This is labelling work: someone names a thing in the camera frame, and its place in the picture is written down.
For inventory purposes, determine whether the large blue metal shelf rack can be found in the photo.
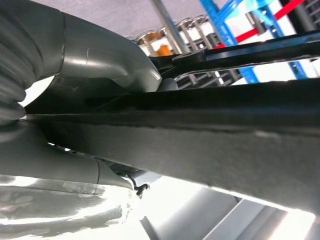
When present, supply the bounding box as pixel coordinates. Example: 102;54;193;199
199;0;309;84

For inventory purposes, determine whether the orange plastic object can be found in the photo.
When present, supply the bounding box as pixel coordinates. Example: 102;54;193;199
145;30;174;58

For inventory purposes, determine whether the red barrier belt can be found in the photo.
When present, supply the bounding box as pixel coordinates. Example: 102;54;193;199
214;0;307;50

